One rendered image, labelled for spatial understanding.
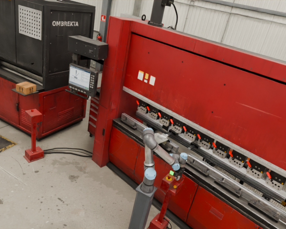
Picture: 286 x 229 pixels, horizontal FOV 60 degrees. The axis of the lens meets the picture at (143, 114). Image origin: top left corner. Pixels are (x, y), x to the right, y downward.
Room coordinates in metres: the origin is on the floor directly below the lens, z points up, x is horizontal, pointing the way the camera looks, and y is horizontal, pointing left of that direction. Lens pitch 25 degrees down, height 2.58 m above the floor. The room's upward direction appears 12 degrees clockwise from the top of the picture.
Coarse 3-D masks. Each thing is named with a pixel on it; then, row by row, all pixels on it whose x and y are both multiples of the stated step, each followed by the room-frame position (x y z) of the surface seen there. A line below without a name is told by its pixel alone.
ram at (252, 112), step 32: (128, 64) 3.35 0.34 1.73; (160, 64) 3.02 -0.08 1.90; (192, 64) 2.75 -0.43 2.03; (224, 64) 2.55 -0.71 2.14; (160, 96) 2.95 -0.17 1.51; (192, 96) 2.68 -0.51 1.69; (224, 96) 2.47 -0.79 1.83; (256, 96) 2.28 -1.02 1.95; (224, 128) 2.40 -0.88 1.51; (256, 128) 2.21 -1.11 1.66; (256, 160) 2.14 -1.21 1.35
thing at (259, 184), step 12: (144, 120) 3.40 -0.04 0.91; (156, 120) 3.33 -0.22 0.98; (168, 132) 3.11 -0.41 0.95; (204, 156) 2.73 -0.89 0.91; (216, 156) 2.67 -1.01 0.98; (228, 168) 2.53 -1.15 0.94; (240, 168) 2.51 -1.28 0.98; (252, 180) 2.35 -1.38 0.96; (264, 180) 2.36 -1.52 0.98; (264, 192) 2.25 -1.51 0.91; (276, 192) 2.19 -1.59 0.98
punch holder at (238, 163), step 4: (232, 152) 2.29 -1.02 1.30; (236, 152) 2.27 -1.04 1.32; (236, 156) 2.26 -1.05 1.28; (240, 156) 2.23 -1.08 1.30; (244, 156) 2.21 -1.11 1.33; (228, 160) 2.29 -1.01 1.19; (232, 160) 2.27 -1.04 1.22; (236, 160) 2.24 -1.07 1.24; (240, 160) 2.22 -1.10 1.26; (244, 160) 2.20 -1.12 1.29; (232, 164) 2.25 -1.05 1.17; (236, 164) 2.23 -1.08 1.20; (240, 164) 2.23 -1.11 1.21
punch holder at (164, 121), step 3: (162, 111) 2.90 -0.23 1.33; (162, 114) 2.89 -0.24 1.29; (165, 114) 2.87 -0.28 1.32; (168, 114) 2.84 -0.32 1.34; (162, 117) 2.89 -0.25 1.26; (165, 117) 2.86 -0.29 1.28; (168, 117) 2.83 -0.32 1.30; (171, 117) 2.84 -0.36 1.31; (159, 120) 2.90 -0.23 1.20; (162, 120) 2.88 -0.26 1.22; (165, 120) 2.85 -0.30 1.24; (168, 120) 2.82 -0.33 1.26; (162, 123) 2.87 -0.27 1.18; (165, 123) 2.84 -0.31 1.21; (168, 123) 2.82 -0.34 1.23; (171, 123) 2.88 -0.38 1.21
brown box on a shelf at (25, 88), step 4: (16, 84) 3.33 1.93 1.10; (20, 84) 3.36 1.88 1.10; (24, 84) 3.38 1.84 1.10; (28, 84) 3.41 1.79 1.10; (32, 84) 3.44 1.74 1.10; (16, 88) 3.32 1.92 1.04; (20, 88) 3.30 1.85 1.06; (24, 88) 3.28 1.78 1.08; (28, 88) 3.31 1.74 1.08; (32, 88) 3.38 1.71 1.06; (16, 92) 3.29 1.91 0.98; (20, 92) 3.30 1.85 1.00; (24, 92) 3.28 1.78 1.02; (28, 92) 3.31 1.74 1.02; (32, 92) 3.39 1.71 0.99; (36, 92) 3.42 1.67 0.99
